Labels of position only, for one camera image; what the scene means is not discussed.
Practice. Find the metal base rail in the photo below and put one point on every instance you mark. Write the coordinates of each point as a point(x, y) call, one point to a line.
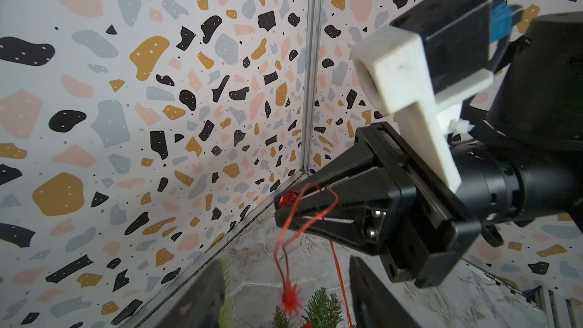
point(560, 312)

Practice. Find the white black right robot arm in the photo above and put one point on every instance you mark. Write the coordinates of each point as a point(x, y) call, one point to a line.
point(524, 162)

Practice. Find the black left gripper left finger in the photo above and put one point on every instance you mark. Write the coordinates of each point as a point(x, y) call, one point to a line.
point(200, 305)

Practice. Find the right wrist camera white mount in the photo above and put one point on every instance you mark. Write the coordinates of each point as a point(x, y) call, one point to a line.
point(426, 63)

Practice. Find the metal corner post right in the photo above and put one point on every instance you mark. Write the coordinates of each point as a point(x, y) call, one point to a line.
point(315, 21)

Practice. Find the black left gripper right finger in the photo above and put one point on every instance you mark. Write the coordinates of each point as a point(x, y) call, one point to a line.
point(373, 304)

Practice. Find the small green christmas tree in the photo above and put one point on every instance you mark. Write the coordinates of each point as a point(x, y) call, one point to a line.
point(260, 294)

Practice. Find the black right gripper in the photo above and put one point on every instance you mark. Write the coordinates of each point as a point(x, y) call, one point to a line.
point(430, 229)

